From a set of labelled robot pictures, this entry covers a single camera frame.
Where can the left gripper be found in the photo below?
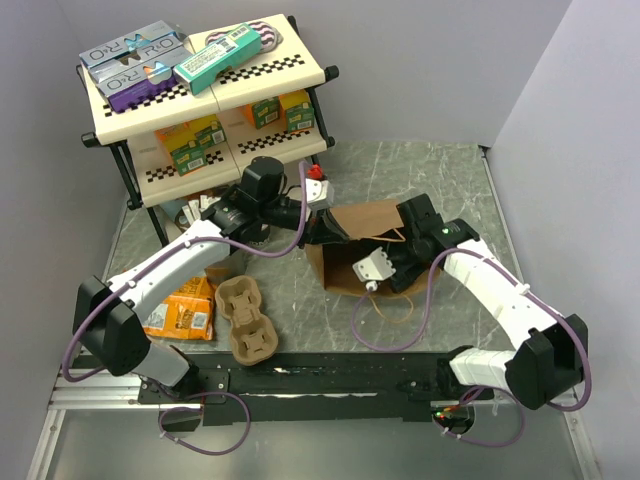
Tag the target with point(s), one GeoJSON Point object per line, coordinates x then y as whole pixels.
{"type": "Point", "coordinates": [322, 228]}

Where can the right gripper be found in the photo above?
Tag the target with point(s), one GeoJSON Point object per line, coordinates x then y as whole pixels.
{"type": "Point", "coordinates": [404, 275]}

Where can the brown paper bag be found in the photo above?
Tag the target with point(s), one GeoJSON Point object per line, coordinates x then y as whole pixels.
{"type": "Point", "coordinates": [369, 226]}

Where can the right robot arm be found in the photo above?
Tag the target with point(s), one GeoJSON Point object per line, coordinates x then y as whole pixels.
{"type": "Point", "coordinates": [549, 353]}

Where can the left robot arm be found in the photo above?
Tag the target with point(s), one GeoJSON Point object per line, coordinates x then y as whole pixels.
{"type": "Point", "coordinates": [109, 315]}

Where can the purple wavy round pack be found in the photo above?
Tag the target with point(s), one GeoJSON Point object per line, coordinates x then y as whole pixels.
{"type": "Point", "coordinates": [270, 36]}

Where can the yellow green box right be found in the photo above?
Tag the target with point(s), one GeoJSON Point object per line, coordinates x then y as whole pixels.
{"type": "Point", "coordinates": [297, 111]}

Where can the cardboard cup carrier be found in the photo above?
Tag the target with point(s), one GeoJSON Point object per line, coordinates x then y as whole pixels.
{"type": "Point", "coordinates": [252, 337]}

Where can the orange green box right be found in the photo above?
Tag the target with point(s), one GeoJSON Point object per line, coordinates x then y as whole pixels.
{"type": "Point", "coordinates": [262, 112]}

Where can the cup of straws and napkins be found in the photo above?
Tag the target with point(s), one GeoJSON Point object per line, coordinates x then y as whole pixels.
{"type": "Point", "coordinates": [191, 208]}

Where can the cream three-tier shelf rack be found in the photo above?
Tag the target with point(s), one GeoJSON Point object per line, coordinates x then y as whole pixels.
{"type": "Point", "coordinates": [146, 171]}

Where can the orange snack bag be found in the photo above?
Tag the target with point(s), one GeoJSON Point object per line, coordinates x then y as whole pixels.
{"type": "Point", "coordinates": [186, 314]}

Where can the yellow green snack box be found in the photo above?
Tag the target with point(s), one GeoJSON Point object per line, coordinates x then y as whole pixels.
{"type": "Point", "coordinates": [209, 132]}

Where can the orange green snack box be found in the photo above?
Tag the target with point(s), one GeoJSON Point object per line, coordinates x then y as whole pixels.
{"type": "Point", "coordinates": [172, 135]}

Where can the teal carton box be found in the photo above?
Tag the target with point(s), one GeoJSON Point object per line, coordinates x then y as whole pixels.
{"type": "Point", "coordinates": [201, 69]}

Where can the purple RO box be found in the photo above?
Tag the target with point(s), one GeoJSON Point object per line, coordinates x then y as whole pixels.
{"type": "Point", "coordinates": [144, 77]}

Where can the silver blue RO box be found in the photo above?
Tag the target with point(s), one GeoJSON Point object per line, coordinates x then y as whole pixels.
{"type": "Point", "coordinates": [128, 43]}

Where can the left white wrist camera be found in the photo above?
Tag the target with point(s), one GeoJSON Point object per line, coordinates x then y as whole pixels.
{"type": "Point", "coordinates": [319, 191]}

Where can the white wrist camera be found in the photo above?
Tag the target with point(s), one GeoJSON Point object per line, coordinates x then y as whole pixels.
{"type": "Point", "coordinates": [319, 191]}
{"type": "Point", "coordinates": [374, 269]}

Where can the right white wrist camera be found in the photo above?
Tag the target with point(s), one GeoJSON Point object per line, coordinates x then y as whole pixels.
{"type": "Point", "coordinates": [374, 269]}

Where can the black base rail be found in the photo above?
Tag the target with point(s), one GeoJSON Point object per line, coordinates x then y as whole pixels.
{"type": "Point", "coordinates": [304, 386]}

